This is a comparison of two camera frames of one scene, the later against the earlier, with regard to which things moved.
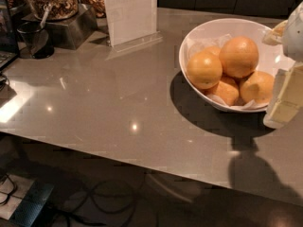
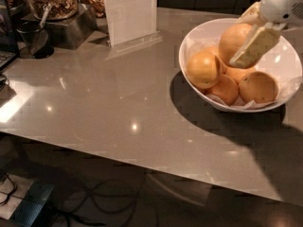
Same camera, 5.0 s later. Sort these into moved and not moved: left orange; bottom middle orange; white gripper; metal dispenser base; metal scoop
Moved: white gripper
Not moved: bottom middle orange; left orange; metal dispenser base; metal scoop
